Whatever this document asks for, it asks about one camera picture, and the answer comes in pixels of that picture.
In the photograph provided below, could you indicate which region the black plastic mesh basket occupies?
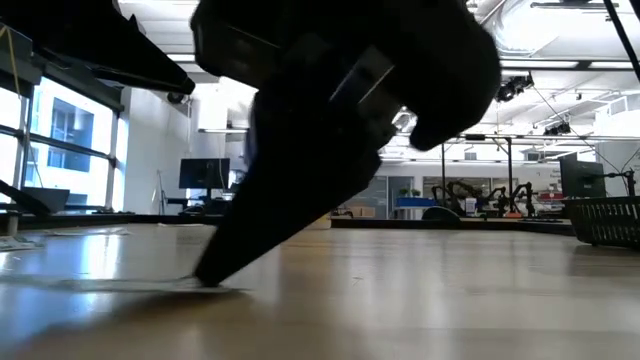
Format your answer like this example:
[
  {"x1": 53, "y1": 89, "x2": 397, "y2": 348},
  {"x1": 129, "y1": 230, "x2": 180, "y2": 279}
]
[{"x1": 562, "y1": 195, "x2": 640, "y2": 249}]

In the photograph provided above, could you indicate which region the black computer monitor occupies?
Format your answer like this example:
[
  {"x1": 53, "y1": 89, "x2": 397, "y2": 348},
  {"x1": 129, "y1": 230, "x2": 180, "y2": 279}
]
[
  {"x1": 558, "y1": 152, "x2": 607, "y2": 200},
  {"x1": 178, "y1": 157, "x2": 232, "y2": 190}
]

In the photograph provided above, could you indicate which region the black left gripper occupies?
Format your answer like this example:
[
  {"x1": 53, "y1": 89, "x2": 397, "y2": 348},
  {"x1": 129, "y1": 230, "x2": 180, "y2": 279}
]
[{"x1": 189, "y1": 0, "x2": 502, "y2": 289}]

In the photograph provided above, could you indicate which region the thin yellow cable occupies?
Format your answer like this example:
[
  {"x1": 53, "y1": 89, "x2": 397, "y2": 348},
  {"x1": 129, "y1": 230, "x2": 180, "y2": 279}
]
[{"x1": 0, "y1": 24, "x2": 22, "y2": 96}]

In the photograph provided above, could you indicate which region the overhead LED light bar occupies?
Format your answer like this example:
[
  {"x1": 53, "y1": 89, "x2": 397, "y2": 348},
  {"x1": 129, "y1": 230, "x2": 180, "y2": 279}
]
[{"x1": 167, "y1": 52, "x2": 640, "y2": 71}]

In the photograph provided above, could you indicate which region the black aluminium rig frame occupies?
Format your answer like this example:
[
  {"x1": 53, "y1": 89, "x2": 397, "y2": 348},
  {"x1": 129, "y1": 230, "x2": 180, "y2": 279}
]
[{"x1": 199, "y1": 127, "x2": 640, "y2": 216}]

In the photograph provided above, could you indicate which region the blue storage bin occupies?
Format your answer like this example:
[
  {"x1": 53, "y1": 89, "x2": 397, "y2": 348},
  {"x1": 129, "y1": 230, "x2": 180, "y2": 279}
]
[{"x1": 397, "y1": 196, "x2": 439, "y2": 209}]

